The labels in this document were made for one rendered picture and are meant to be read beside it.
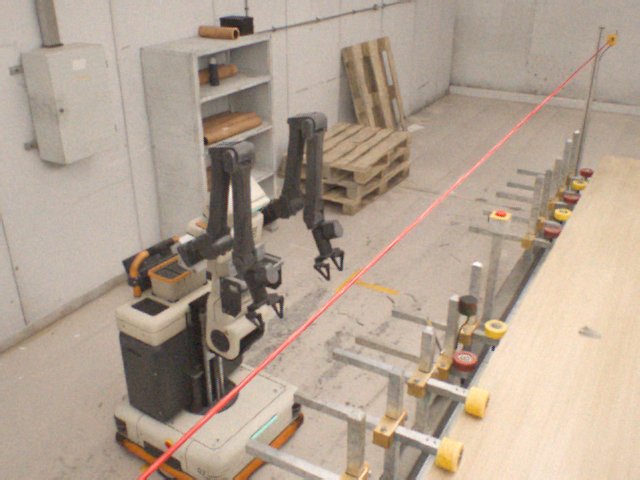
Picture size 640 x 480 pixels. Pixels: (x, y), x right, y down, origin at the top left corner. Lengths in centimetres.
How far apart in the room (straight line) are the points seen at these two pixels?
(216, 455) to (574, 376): 144
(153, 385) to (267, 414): 52
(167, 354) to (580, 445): 163
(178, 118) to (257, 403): 214
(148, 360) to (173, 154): 206
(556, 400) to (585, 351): 32
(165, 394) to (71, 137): 167
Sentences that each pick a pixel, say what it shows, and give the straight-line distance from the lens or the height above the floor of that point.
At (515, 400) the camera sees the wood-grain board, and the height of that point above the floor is 90.
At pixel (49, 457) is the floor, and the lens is 345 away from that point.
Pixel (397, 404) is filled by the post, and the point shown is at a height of 103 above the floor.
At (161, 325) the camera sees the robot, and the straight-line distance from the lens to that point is 273.
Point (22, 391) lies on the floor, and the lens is 391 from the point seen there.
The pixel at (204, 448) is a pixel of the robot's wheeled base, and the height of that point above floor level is 28.
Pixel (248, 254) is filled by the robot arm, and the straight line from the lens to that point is 222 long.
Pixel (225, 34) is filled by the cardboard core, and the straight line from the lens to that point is 473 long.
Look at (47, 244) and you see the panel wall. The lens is 425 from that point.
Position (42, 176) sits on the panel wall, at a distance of 413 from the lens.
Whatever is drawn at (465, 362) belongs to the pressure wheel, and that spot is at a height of 91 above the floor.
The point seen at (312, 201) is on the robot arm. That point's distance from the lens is 249.
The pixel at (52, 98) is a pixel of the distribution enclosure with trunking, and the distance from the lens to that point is 383.
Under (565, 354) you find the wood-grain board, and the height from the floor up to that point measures 90.
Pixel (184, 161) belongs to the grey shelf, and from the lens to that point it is 453.
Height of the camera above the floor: 223
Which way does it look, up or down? 26 degrees down
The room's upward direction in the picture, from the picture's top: straight up
